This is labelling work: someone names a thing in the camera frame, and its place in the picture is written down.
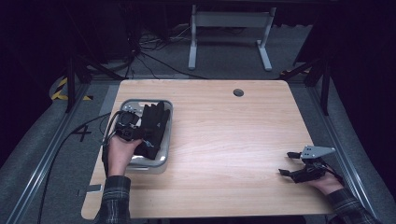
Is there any black glove with white logo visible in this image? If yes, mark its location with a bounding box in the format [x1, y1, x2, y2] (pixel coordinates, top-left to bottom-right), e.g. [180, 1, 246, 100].
[134, 101, 172, 161]

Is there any aluminium floor rail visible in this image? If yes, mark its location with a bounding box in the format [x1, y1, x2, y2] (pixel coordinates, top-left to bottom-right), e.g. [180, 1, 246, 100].
[306, 83, 381, 224]
[5, 83, 92, 224]

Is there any black metal stand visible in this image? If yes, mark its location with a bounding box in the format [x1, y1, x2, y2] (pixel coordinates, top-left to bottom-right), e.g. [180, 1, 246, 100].
[64, 55, 126, 114]
[279, 55, 332, 117]

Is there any yellow black hazard tape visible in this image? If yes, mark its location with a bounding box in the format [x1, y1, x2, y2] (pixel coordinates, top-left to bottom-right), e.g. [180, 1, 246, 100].
[50, 77, 94, 102]

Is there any black floor cable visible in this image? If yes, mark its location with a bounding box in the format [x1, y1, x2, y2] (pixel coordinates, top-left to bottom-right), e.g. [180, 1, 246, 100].
[36, 111, 112, 224]

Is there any white metal desk frame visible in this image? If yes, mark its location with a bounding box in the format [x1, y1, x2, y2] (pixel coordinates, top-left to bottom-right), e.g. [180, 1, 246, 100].
[188, 4, 277, 72]

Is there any tangle of black cables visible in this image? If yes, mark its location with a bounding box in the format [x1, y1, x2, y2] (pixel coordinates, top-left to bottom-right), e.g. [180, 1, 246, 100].
[123, 26, 207, 80]

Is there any grey tape strip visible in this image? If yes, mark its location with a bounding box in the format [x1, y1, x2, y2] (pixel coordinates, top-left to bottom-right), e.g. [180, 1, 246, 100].
[77, 184, 104, 197]

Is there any hand-held gripper cable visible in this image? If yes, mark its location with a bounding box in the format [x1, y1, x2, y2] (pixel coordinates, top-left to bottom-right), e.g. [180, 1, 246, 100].
[321, 161, 346, 187]
[100, 109, 123, 148]

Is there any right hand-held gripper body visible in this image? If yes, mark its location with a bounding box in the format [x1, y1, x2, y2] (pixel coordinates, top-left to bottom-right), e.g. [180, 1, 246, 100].
[292, 145, 337, 184]

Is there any right hand-held gripper cable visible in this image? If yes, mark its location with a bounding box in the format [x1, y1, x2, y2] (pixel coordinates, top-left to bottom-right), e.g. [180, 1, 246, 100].
[321, 161, 346, 187]

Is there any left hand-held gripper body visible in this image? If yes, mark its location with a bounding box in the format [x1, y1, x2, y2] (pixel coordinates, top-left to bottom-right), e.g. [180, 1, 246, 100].
[114, 104, 145, 142]

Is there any person's left hand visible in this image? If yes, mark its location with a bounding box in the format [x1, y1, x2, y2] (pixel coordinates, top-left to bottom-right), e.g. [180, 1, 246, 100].
[106, 134, 143, 179]

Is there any left hand-held gripper cable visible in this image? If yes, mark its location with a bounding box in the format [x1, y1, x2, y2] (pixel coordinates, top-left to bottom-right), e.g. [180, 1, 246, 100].
[100, 109, 123, 148]

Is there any person's right hand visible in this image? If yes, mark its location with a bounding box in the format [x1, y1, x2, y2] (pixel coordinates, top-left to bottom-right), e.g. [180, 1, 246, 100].
[306, 171, 346, 196]

